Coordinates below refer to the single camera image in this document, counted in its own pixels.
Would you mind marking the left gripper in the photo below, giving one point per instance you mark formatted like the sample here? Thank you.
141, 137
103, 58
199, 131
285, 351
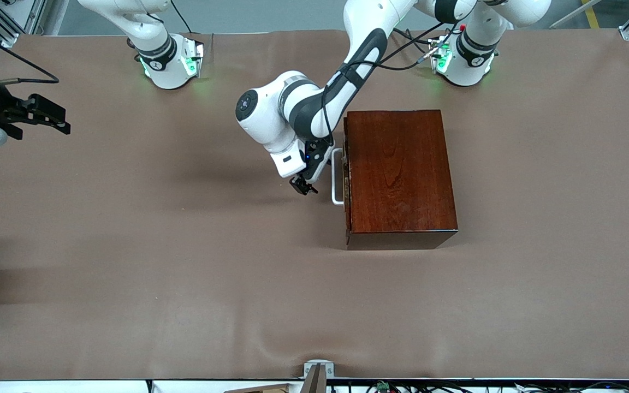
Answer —
314, 158

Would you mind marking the thin aluminium bar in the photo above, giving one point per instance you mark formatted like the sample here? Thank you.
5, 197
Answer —
574, 15

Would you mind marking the brown cardboard piece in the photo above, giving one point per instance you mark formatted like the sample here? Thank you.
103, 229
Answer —
260, 389

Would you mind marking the dark red wooden cabinet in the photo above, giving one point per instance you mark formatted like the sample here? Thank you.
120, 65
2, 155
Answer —
402, 191

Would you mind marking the grey metal bracket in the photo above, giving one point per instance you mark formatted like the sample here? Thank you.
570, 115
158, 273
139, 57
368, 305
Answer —
318, 374

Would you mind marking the brown table mat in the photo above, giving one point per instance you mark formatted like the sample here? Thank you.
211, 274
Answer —
183, 300

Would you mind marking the aluminium frame structure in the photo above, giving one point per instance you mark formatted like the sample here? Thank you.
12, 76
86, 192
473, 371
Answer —
9, 39

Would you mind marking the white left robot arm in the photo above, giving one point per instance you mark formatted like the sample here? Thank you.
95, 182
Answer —
265, 109

